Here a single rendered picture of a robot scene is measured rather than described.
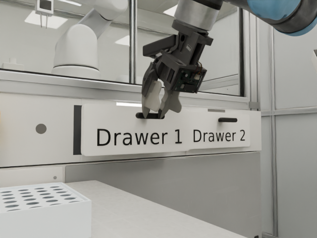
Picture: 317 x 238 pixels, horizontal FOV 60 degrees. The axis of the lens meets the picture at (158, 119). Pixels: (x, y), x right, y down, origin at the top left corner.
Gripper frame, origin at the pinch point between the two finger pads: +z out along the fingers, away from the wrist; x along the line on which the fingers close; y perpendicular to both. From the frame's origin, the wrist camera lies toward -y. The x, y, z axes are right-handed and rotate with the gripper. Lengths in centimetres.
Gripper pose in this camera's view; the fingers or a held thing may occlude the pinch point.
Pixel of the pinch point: (152, 111)
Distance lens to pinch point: 62.0
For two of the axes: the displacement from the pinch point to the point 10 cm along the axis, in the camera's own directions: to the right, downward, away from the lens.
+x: 8.2, 0.3, 5.7
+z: -3.3, 8.4, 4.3
